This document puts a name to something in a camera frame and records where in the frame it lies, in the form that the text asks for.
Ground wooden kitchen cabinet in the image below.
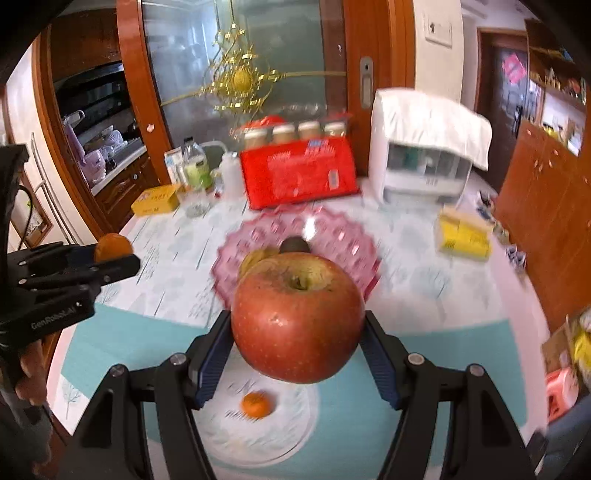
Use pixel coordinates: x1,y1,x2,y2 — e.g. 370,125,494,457
95,152,158,232

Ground orange mandarin with stem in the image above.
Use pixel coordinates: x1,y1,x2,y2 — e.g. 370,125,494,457
241,391,273,418

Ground frosted glass sliding door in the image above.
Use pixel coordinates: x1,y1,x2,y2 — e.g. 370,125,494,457
115,0,416,185

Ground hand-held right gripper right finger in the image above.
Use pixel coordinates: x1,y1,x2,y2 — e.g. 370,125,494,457
359,310,532,480

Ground golden hanging ornament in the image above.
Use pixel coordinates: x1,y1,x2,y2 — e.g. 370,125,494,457
198,21,347,123

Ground dark avocado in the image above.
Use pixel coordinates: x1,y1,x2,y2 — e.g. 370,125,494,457
278,236,311,254

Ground flat yellow box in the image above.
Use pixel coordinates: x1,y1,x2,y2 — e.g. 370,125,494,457
130,184,182,217

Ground row of small packets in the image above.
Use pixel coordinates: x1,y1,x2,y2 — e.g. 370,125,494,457
478,189,528,273

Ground pink glass fruit plate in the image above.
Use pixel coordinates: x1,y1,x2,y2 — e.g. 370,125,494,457
211,205,383,308

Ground large red apple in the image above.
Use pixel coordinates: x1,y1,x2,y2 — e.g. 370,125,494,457
231,254,365,384

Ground dark entrance door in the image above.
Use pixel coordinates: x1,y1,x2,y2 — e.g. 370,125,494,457
478,28,532,125

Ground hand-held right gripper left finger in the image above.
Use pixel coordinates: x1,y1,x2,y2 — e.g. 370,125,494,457
69,310,232,480

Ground metal door handle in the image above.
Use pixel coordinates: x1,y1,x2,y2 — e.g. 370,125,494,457
359,56,375,109

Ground purple kitchen appliance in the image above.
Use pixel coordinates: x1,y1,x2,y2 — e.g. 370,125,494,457
76,148,109,185

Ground person's left hand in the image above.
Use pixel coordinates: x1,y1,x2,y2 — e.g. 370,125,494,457
16,339,47,407

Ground clear glass jar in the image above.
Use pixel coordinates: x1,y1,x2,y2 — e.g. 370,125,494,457
185,187,212,217

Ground pink door sign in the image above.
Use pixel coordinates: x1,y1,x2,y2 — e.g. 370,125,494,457
501,53,527,85

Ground white countertop appliance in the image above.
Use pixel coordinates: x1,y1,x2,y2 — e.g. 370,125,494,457
368,88,494,206

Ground white drink carton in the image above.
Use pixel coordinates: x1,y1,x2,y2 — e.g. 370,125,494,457
165,148,188,185

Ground yellow paper packet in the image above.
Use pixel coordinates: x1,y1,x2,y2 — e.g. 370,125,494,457
435,207,492,261

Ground white cloth cover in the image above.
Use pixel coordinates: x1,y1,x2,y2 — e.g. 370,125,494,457
374,88,494,169

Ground wooden wall shelf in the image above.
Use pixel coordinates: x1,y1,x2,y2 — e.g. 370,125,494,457
526,18,591,158

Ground person's left forearm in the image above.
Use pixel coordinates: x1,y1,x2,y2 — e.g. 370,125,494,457
0,369,65,480

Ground cardboard box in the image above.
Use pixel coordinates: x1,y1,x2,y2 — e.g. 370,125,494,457
540,318,578,384

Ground white plastic bottle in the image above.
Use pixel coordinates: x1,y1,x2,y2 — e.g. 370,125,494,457
217,151,245,197

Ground pink plastic stool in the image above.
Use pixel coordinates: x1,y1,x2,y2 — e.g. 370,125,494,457
545,367,580,423

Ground clear plastic bottle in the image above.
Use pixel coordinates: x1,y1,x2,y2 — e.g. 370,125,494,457
182,137,213,192

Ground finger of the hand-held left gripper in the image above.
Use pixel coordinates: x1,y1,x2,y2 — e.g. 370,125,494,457
18,254,141,289
9,242,100,273

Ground large red box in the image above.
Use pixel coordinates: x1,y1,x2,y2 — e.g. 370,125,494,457
239,137,362,210

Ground white wall panel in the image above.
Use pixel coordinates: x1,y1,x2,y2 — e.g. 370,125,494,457
422,11,455,47

